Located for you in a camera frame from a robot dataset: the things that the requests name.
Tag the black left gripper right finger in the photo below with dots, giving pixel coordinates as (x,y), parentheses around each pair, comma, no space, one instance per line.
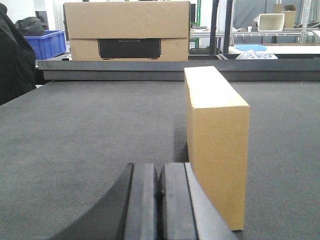
(186,213)

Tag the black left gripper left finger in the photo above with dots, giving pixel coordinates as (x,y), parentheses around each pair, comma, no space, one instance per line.
(128,211)

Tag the small brown cardboard package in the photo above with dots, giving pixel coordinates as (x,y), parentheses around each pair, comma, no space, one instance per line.
(217,131)

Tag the clear plastic bag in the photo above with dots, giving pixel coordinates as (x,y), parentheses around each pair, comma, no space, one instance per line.
(253,55)

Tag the blue plastic tray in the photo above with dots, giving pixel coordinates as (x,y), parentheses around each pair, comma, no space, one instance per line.
(247,47)

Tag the large brown Ecoflow carton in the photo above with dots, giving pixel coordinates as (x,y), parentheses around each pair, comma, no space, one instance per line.
(128,30)

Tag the blue plastic crate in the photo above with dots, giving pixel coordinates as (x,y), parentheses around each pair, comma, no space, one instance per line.
(48,46)

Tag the dark jacket on chair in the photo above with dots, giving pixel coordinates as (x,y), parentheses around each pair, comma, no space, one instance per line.
(17,61)

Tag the white shelving rack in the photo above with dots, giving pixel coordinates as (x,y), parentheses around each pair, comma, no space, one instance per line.
(292,32)

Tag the white plastic bin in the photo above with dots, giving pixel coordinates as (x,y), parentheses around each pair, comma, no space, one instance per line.
(270,22)

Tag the black backpack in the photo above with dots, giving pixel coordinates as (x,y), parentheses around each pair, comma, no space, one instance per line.
(30,27)

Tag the open brown carton far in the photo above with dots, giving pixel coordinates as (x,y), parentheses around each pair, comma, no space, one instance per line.
(290,13)

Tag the black vertical post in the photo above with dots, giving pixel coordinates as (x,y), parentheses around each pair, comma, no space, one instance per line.
(213,27)

